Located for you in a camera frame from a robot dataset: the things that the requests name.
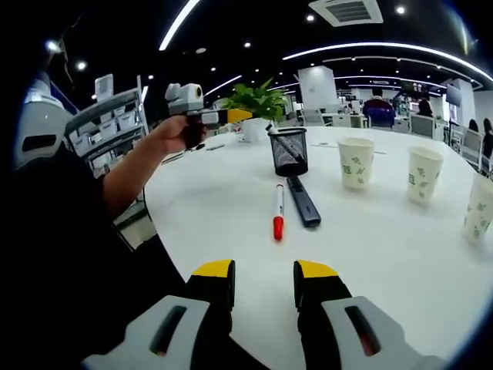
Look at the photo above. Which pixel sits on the small grey flat pad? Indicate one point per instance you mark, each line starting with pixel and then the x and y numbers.
pixel 215 147

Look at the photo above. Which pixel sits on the grey metal storage shelf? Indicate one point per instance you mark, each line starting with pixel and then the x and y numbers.
pixel 108 104

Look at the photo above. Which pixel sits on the grey mounted screen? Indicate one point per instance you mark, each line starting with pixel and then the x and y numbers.
pixel 453 94

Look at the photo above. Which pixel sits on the group of white storage boxes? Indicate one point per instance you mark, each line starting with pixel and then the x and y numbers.
pixel 108 129

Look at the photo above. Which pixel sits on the green potted plant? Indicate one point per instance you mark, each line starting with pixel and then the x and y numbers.
pixel 258 100

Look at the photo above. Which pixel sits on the white slatted appliance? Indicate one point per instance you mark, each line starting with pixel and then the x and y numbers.
pixel 104 88

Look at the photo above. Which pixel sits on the ceiling air vent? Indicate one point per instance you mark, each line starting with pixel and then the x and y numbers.
pixel 346 11

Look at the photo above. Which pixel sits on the white worn device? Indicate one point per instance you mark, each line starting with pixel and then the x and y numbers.
pixel 38 119

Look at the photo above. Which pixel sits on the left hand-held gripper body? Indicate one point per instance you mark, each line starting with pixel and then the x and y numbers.
pixel 185 98

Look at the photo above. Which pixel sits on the black mesh pen holder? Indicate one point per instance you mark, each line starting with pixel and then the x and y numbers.
pixel 289 162

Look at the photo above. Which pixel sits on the black remote control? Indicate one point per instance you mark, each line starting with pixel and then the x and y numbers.
pixel 304 204

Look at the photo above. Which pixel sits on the red whiteboard marker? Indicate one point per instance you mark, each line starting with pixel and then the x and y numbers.
pixel 279 210

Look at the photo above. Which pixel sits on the curved ceiling light strip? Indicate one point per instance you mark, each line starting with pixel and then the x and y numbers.
pixel 385 44

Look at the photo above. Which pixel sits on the black whiteboard marker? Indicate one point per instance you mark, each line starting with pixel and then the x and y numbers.
pixel 270 127

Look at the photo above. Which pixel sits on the white paper cup green print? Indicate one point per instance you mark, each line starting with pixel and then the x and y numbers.
pixel 479 210
pixel 423 177
pixel 356 165

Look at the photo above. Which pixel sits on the hanging display red text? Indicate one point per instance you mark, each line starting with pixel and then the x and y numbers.
pixel 414 86

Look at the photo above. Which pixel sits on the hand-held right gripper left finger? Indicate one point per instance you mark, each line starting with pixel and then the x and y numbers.
pixel 154 335

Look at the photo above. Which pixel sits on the person's left hand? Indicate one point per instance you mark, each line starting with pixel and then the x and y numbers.
pixel 171 133

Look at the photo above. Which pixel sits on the group of ceiling spotlights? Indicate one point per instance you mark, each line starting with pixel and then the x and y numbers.
pixel 400 10

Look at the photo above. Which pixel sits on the group of white office chairs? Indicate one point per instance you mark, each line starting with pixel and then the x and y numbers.
pixel 421 127

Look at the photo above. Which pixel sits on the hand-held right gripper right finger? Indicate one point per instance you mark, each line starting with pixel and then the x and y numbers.
pixel 377 335

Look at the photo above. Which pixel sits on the long ceiling light strip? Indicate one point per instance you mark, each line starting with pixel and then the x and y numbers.
pixel 173 29

